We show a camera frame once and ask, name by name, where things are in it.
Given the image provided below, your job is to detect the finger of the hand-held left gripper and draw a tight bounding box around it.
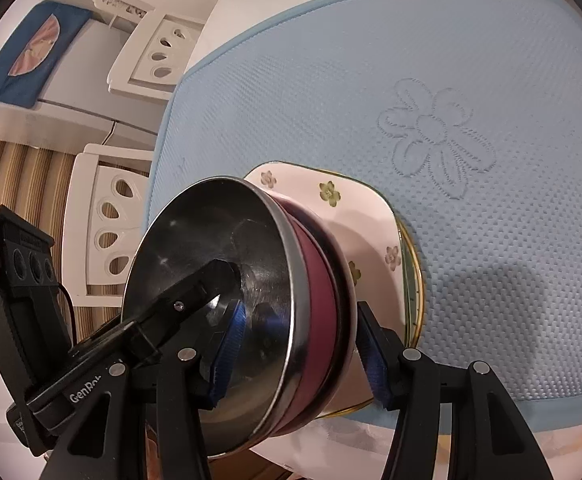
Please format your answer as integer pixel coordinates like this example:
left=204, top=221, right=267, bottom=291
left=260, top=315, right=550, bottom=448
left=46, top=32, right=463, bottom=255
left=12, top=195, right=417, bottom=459
left=121, top=258, right=239, bottom=361

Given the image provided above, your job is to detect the white floral square plate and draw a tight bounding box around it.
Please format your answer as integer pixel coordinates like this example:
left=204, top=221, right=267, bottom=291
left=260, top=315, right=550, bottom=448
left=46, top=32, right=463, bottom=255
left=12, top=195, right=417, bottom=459
left=243, top=161, right=404, bottom=413

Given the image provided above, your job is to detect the maroon steel bowl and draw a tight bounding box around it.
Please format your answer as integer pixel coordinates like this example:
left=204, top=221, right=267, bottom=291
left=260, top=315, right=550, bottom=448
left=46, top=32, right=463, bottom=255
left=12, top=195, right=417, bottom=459
left=121, top=176, right=359, bottom=458

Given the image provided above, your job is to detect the white chair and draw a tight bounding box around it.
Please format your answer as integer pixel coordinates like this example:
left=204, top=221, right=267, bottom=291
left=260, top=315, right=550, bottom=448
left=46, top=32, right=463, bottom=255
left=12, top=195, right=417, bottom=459
left=63, top=142, right=154, bottom=306
left=107, top=12, right=206, bottom=98

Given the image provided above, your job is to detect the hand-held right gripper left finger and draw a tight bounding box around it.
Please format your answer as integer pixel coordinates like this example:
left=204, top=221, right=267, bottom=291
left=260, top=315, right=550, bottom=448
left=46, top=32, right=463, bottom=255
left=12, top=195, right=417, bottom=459
left=38, top=300, right=248, bottom=480

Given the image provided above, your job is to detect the round leaf-pattern plate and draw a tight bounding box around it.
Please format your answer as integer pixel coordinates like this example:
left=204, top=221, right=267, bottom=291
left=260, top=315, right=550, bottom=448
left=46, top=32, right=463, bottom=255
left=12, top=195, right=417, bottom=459
left=316, top=215, right=426, bottom=421

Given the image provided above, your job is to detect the blue appliance cover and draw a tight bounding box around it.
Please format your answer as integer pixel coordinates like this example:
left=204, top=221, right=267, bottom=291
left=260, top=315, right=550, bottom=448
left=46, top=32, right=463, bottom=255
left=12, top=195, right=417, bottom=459
left=0, top=0, right=92, bottom=108

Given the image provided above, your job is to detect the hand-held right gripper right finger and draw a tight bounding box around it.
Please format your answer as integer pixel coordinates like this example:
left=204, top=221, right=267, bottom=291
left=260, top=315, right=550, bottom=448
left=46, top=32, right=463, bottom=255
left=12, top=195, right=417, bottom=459
left=355, top=301, right=546, bottom=480

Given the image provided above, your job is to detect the light blue quilted mat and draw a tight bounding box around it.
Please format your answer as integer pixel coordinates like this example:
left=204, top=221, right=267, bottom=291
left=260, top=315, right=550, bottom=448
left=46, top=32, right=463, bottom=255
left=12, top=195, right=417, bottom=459
left=146, top=0, right=582, bottom=433

